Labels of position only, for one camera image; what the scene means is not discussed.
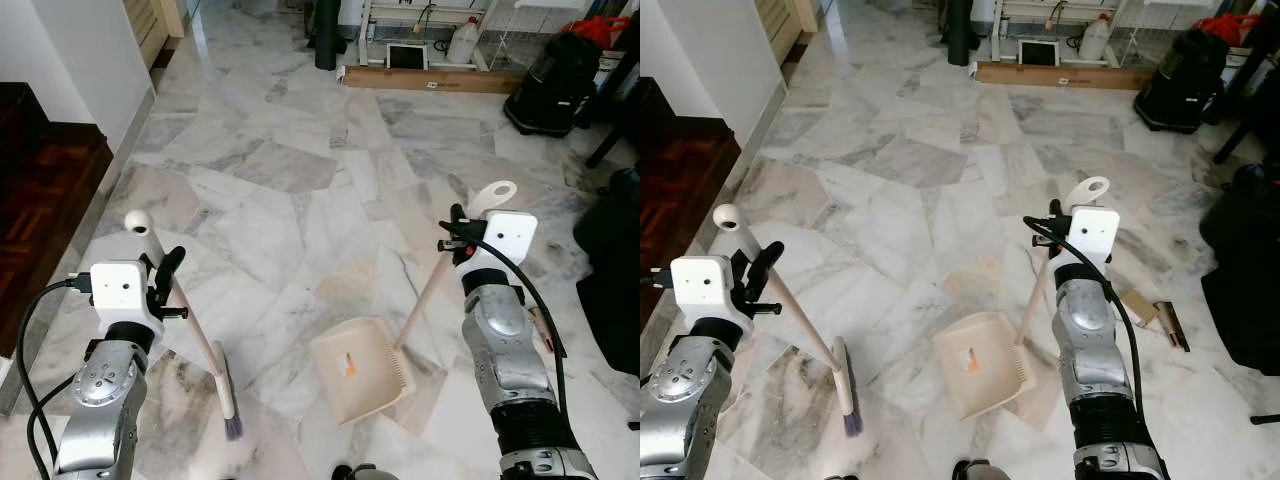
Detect broom with pale handle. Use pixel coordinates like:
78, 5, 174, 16
124, 209, 247, 442
712, 203, 864, 438

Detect beige plastic dustpan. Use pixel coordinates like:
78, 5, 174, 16
309, 181, 519, 424
932, 176, 1112, 421

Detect small cardboard piece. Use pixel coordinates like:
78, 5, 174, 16
1119, 289, 1160, 328

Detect black soft case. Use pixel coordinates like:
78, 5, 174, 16
1199, 162, 1280, 378
572, 167, 641, 377

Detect long flat cardboard box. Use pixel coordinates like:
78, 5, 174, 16
339, 64, 527, 97
974, 61, 1157, 92

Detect black vacuum cleaner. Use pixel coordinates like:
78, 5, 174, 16
502, 31, 602, 139
1134, 27, 1232, 135

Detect white framed tablet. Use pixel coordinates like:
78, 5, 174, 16
385, 43, 430, 72
1016, 39, 1062, 68

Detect white plastic jug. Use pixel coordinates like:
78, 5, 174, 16
1077, 13, 1114, 62
446, 16, 482, 67

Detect black table leg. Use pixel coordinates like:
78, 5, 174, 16
584, 45, 641, 169
1212, 38, 1280, 166

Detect white metal shelf rack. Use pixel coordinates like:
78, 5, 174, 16
361, 0, 501, 74
990, 0, 1131, 70

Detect black upright cylinder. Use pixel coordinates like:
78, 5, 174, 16
313, 0, 344, 72
944, 0, 977, 68

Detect red bag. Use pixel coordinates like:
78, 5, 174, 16
563, 14, 634, 51
1194, 12, 1264, 47

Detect light wooden cabinet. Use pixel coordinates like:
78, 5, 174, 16
124, 0, 187, 70
754, 0, 820, 62

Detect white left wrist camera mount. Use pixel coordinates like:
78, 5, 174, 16
670, 256, 747, 337
90, 261, 167, 347

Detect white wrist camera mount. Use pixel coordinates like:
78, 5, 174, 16
1064, 206, 1120, 267
477, 211, 539, 268
90, 261, 167, 347
670, 256, 747, 337

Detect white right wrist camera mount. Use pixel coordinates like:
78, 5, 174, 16
477, 211, 539, 268
1064, 206, 1120, 267

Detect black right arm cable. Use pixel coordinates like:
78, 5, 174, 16
1021, 213, 1148, 426
440, 236, 570, 426

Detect white wire drying rack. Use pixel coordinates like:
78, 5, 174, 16
1124, 0, 1217, 67
489, 0, 593, 72

